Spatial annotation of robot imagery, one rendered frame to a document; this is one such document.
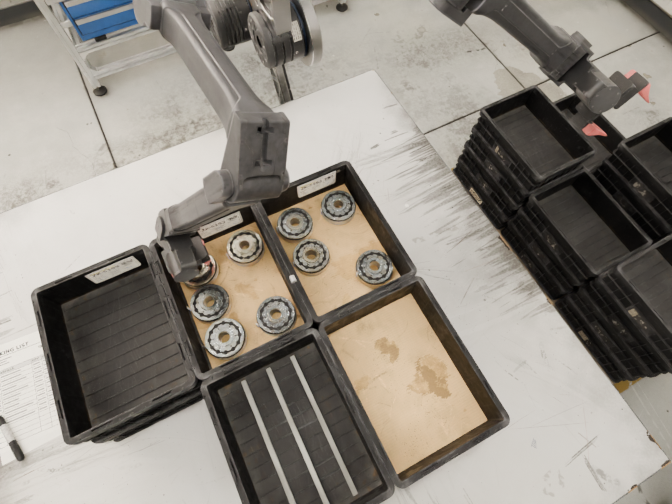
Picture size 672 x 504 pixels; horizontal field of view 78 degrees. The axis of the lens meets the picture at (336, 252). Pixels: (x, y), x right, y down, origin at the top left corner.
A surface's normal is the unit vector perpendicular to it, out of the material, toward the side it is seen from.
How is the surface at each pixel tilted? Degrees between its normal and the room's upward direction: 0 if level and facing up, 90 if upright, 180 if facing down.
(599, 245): 0
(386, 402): 0
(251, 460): 0
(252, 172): 65
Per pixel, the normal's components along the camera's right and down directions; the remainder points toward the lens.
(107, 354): 0.01, -0.40
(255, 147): 0.62, 0.45
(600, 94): 0.07, 0.75
